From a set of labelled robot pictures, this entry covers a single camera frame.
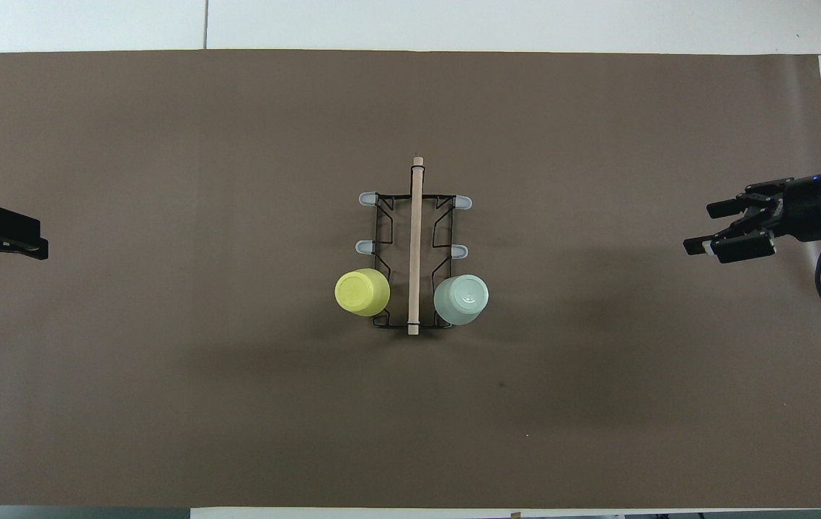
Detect pale green plastic cup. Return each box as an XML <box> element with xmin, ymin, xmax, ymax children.
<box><xmin>433</xmin><ymin>274</ymin><xmax>489</xmax><ymax>327</ymax></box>

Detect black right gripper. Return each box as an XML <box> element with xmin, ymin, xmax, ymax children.
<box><xmin>683</xmin><ymin>173</ymin><xmax>821</xmax><ymax>264</ymax></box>

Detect brown table mat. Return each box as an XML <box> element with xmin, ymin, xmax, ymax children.
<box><xmin>0</xmin><ymin>49</ymin><xmax>821</xmax><ymax>509</ymax></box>

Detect yellow plastic cup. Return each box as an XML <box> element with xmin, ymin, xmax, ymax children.
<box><xmin>334</xmin><ymin>268</ymin><xmax>391</xmax><ymax>318</ymax></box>

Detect black wire cup rack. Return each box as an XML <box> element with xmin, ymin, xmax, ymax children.
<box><xmin>356</xmin><ymin>156</ymin><xmax>473</xmax><ymax>336</ymax></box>

